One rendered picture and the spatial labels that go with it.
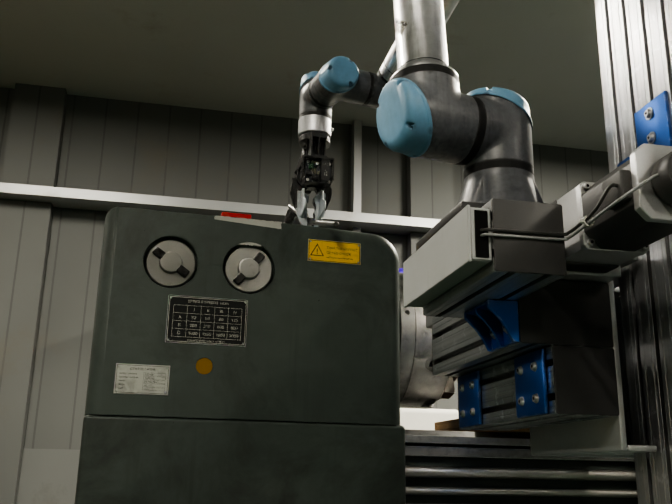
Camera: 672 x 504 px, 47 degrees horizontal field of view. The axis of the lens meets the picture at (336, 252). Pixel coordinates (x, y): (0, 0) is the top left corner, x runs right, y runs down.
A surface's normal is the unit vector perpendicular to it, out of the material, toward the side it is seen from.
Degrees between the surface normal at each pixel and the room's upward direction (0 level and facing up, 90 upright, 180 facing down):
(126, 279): 90
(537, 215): 90
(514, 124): 90
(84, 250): 90
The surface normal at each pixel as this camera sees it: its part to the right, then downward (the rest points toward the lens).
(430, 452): 0.25, -0.27
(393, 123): -0.90, 0.00
